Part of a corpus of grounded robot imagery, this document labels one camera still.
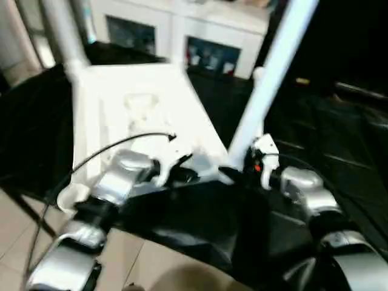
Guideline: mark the white plastic table top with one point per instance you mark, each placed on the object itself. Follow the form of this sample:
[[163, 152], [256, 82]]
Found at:
[[136, 85]]

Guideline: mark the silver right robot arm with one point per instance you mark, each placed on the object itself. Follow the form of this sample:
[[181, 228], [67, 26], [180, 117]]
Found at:
[[303, 185]]

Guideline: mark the black work mat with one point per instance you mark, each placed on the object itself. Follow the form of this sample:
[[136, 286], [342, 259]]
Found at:
[[333, 136]]

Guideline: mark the small gold object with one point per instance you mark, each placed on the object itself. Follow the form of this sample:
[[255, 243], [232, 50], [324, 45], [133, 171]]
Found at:
[[302, 81]]

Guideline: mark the white cup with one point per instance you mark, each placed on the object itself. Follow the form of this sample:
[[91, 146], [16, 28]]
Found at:
[[228, 67]]

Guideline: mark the white tub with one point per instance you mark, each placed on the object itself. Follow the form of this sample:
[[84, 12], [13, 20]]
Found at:
[[213, 62]]

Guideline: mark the white jar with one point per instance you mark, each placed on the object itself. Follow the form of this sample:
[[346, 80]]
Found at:
[[196, 60]]

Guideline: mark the red package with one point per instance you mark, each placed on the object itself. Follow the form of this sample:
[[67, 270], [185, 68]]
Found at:
[[188, 56]]

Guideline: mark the dark long rod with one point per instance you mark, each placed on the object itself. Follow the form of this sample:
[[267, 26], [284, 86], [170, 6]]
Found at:
[[360, 90]]

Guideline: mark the white glass door cabinet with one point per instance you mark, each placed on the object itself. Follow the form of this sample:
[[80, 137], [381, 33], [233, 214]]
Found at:
[[218, 30]]

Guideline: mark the white blue patterned roll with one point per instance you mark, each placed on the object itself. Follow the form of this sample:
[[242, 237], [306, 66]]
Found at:
[[91, 24]]

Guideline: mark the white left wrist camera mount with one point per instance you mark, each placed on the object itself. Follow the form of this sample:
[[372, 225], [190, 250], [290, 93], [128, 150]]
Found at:
[[162, 174]]

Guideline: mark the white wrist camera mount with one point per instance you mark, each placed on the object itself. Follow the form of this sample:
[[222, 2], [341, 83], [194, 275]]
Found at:
[[268, 145], [162, 174]]

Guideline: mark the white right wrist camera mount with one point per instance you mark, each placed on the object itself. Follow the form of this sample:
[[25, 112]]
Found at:
[[268, 145]]

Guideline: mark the black metal table frame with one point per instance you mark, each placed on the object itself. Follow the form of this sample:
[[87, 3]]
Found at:
[[33, 212]]

